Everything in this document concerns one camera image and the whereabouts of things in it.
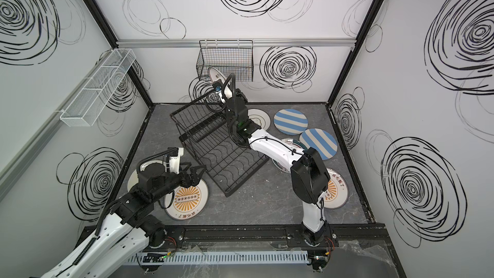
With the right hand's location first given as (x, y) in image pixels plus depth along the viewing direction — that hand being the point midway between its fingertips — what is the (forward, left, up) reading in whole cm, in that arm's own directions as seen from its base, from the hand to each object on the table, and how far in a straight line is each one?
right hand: (236, 81), depth 76 cm
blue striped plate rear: (+11, -28, -39) cm, 49 cm away
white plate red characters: (+10, +10, -4) cm, 15 cm away
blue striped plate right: (-2, -45, -39) cm, 60 cm away
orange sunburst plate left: (-36, +21, -38) cm, 56 cm away
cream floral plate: (-27, +48, -35) cm, 65 cm away
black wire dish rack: (+5, +21, -38) cm, 44 cm away
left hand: (-27, +14, -19) cm, 36 cm away
